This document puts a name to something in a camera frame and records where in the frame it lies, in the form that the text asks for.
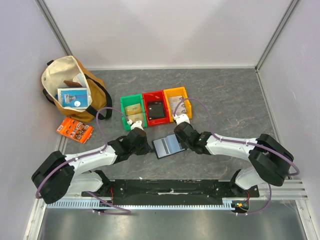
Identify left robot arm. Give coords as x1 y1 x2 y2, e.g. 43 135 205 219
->
31 127 151 204

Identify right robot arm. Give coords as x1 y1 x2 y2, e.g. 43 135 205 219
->
174 122 294 197

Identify gold card front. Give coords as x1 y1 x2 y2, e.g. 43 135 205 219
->
128 113 144 123

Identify gold card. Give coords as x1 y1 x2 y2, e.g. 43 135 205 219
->
128 113 144 123
124 103 142 116

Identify white patterned card stack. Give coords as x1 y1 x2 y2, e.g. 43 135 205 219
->
168 95 187 116

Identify gold card rear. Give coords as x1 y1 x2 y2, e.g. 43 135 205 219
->
124 103 142 116

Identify black cards in bin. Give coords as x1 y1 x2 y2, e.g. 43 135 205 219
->
147 101 166 120

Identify red plastic bin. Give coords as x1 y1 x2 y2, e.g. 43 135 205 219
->
142 90 170 127

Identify green plastic bin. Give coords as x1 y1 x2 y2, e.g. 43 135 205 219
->
120 94 147 131

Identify yellow plastic bin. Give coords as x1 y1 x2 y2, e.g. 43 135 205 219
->
163 86 192 122

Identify orange snack packet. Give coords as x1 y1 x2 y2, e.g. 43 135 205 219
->
56 117 94 144

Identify blue white booklet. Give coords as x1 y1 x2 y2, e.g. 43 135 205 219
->
57 87 92 110

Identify silver foil packet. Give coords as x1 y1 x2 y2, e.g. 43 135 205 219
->
72 73 87 88

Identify brown wallet in bag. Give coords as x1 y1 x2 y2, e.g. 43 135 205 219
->
63 80 83 88

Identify mustard canvas tote bag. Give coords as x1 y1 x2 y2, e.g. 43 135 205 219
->
41 55 113 123

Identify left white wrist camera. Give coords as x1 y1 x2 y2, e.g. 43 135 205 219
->
127 119 144 131

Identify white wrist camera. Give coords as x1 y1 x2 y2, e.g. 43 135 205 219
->
173 114 190 125
127 119 144 131

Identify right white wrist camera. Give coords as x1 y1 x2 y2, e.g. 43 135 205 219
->
173 114 190 125

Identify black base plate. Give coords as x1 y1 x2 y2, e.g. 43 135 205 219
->
93 179 260 207

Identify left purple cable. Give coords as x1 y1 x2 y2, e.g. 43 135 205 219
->
35 107 133 216

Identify purple cable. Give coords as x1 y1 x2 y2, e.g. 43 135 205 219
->
35 107 133 216
173 97 300 217

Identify grey cable duct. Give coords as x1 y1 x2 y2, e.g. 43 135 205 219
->
46 198 237 210

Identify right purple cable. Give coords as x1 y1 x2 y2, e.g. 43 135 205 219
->
173 97 300 217

